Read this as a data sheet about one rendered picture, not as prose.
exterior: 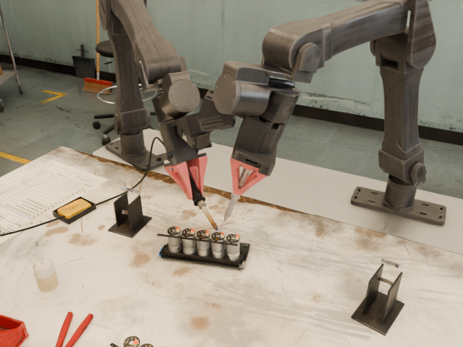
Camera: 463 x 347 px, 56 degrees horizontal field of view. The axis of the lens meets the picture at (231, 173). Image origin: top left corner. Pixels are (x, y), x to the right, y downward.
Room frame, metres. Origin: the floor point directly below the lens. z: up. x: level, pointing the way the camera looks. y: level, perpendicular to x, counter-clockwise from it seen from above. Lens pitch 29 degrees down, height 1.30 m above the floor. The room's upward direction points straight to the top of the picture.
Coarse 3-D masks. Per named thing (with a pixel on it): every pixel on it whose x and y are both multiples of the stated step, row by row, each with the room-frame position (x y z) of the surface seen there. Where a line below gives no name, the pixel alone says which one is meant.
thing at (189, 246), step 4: (188, 232) 0.65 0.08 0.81; (184, 236) 0.64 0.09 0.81; (192, 236) 0.64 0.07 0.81; (184, 240) 0.64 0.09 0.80; (188, 240) 0.64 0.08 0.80; (192, 240) 0.64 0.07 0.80; (184, 244) 0.64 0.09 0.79; (188, 244) 0.64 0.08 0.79; (192, 244) 0.64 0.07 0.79; (184, 248) 0.64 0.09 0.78; (188, 248) 0.64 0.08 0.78; (192, 248) 0.64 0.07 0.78; (184, 252) 0.64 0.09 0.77; (188, 252) 0.64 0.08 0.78; (192, 252) 0.64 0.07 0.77
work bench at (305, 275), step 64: (128, 192) 0.89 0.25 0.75; (0, 256) 0.66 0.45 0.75; (64, 256) 0.66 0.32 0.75; (128, 256) 0.66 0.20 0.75; (256, 256) 0.66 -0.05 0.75; (320, 256) 0.66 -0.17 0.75; (384, 256) 0.66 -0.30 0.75; (448, 256) 0.66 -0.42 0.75; (128, 320) 0.50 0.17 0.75; (192, 320) 0.50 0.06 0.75; (256, 320) 0.50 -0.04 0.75; (320, 320) 0.50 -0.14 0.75; (448, 320) 0.50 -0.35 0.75
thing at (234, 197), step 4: (244, 168) 0.64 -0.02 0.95; (244, 172) 0.64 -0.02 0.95; (248, 172) 0.64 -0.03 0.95; (240, 176) 0.64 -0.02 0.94; (244, 176) 0.64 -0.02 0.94; (240, 180) 0.64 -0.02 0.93; (244, 180) 0.64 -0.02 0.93; (240, 184) 0.64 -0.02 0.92; (244, 184) 0.64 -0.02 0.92; (232, 196) 0.64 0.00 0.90; (236, 196) 0.64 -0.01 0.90; (232, 200) 0.64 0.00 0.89; (236, 200) 0.64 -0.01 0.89; (228, 204) 0.65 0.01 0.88; (232, 204) 0.64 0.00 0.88; (228, 208) 0.64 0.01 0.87; (232, 208) 0.64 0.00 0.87; (228, 212) 0.64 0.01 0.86; (228, 216) 0.64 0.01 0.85
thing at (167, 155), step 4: (168, 120) 0.75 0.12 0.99; (172, 120) 0.75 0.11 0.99; (160, 124) 0.76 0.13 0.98; (164, 124) 0.75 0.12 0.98; (184, 148) 0.73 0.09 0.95; (188, 148) 0.73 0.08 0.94; (196, 148) 0.74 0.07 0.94; (200, 148) 0.75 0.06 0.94; (204, 148) 0.75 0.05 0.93; (168, 152) 0.71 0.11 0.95; (172, 152) 0.71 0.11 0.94; (176, 152) 0.72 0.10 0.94; (152, 156) 0.75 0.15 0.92; (156, 156) 0.73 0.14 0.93; (160, 156) 0.72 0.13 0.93; (164, 156) 0.71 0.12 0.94; (168, 156) 0.71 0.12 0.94; (156, 160) 0.74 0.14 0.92; (160, 160) 0.74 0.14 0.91
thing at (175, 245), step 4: (180, 232) 0.65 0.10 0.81; (168, 240) 0.65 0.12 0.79; (172, 240) 0.64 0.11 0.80; (176, 240) 0.65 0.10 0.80; (180, 240) 0.65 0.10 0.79; (172, 244) 0.64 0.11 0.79; (176, 244) 0.65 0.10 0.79; (180, 244) 0.65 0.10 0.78; (172, 248) 0.64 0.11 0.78; (176, 248) 0.65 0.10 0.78; (180, 248) 0.65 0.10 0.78
